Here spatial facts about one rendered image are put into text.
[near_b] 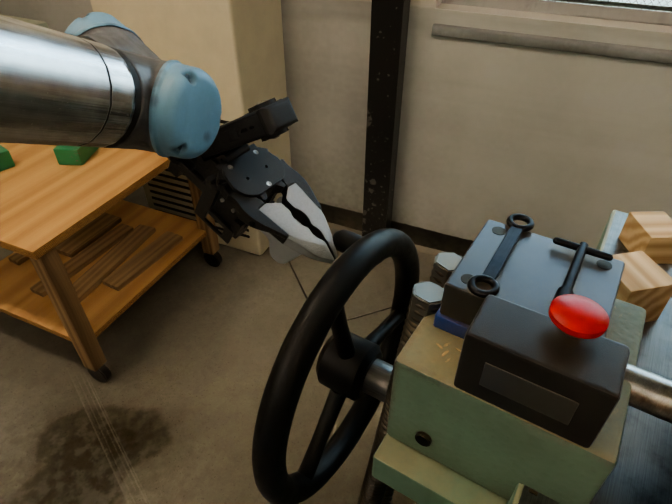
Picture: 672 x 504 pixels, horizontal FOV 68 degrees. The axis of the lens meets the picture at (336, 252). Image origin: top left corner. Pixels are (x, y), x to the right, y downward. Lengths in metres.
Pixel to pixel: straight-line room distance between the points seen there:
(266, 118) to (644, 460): 0.39
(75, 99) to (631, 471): 0.43
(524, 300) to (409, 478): 0.15
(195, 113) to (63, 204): 1.02
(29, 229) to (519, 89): 1.35
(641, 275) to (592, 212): 1.30
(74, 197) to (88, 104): 1.06
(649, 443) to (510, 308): 0.16
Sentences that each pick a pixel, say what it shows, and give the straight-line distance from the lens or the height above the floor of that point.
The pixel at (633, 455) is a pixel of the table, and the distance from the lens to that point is 0.41.
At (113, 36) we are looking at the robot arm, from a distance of 0.60.
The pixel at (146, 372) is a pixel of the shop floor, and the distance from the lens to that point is 1.63.
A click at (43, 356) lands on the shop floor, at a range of 1.81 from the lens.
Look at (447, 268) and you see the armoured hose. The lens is 0.38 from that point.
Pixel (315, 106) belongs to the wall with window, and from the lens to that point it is 1.84.
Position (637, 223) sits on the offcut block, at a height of 0.93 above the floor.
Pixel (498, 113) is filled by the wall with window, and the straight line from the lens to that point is 1.65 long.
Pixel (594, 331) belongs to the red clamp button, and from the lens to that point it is 0.29.
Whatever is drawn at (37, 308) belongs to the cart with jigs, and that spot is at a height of 0.18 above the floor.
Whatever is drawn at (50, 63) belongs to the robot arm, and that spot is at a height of 1.12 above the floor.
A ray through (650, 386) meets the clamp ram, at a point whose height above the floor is 0.96.
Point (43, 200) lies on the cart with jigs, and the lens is 1.46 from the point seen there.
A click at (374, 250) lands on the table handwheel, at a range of 0.43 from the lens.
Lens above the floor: 1.22
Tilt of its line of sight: 39 degrees down
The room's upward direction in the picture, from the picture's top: straight up
